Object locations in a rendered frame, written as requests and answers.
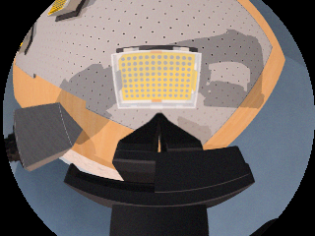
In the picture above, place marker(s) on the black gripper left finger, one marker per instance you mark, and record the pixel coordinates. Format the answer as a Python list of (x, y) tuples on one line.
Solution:
[(144, 138)]

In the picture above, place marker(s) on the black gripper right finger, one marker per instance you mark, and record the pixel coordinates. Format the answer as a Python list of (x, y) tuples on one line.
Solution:
[(174, 138)]

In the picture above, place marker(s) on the yellow tip rack insert with grid of holes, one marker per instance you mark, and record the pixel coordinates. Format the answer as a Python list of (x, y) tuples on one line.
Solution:
[(53, 9)]

